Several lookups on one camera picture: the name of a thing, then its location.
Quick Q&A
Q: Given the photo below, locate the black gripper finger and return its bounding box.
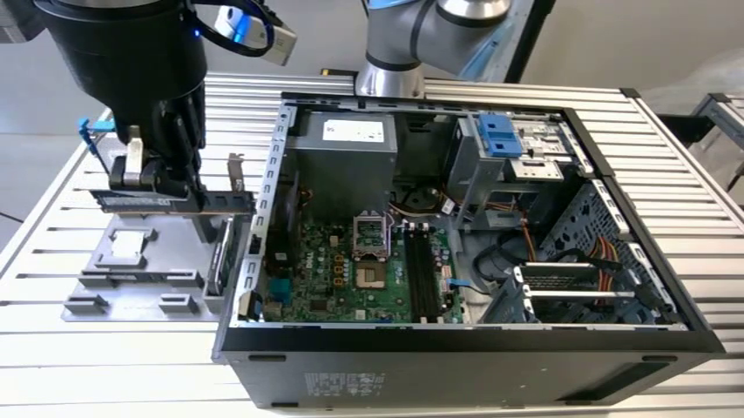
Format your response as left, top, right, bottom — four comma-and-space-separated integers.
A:
107, 125, 206, 206
153, 93, 210, 170

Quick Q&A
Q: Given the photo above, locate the RAM stick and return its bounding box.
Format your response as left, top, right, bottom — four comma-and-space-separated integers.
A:
88, 188, 258, 218
107, 272, 179, 282

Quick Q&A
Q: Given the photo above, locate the hard disk in blue carrier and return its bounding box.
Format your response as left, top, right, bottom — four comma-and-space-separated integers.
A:
76, 115, 117, 184

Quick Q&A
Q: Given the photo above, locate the silver CPU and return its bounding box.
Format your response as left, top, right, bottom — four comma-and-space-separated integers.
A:
109, 229, 147, 258

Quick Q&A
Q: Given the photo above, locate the grey parts rack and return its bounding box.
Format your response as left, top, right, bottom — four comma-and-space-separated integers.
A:
60, 208, 238, 324

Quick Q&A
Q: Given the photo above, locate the grey power supply unit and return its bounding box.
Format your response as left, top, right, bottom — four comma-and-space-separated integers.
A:
287, 111, 401, 219

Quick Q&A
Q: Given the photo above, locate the green motherboard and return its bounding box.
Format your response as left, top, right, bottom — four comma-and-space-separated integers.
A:
259, 217, 467, 326

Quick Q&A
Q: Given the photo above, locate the metal socket cover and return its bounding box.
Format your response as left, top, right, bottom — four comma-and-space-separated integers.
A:
351, 208, 390, 260

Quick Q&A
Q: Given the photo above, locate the black round fan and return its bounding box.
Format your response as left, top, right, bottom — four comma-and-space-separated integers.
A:
397, 185, 450, 215

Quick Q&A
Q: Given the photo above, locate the CPU socket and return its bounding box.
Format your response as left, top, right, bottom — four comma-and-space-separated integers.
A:
354, 257, 390, 292

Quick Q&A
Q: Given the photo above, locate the blue plastic drive latch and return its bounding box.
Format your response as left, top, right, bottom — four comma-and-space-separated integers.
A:
478, 111, 523, 160

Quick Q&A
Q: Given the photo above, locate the black PC case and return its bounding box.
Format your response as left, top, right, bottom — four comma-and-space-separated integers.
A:
210, 89, 728, 410

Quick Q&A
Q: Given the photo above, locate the metal disk bay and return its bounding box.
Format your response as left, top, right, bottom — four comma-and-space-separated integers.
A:
479, 260, 641, 324

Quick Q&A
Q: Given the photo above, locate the black looped cable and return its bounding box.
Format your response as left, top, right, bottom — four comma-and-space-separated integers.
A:
470, 241, 527, 291

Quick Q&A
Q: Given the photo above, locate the black metal post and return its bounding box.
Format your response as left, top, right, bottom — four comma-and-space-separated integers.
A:
502, 0, 558, 84

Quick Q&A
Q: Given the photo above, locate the orange wire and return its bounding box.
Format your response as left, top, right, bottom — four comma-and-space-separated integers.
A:
518, 215, 541, 265

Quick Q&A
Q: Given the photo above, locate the red yellow wire bundle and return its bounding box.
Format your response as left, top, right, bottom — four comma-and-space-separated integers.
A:
584, 237, 622, 308

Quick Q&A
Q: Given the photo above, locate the black power cable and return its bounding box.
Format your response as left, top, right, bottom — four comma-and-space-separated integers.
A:
537, 248, 626, 272

